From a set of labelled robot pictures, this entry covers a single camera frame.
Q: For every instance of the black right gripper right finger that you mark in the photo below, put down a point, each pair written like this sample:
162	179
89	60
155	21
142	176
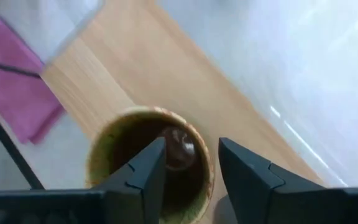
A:
247	177

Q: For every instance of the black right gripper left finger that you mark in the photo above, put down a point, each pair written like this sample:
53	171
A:
141	186

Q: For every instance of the pink cloth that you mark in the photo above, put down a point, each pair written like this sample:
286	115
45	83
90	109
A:
14	99

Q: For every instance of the wooden shelf with black frame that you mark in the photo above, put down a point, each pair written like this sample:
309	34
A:
154	71

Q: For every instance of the black metal table frame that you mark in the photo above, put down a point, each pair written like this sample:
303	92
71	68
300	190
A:
8	143

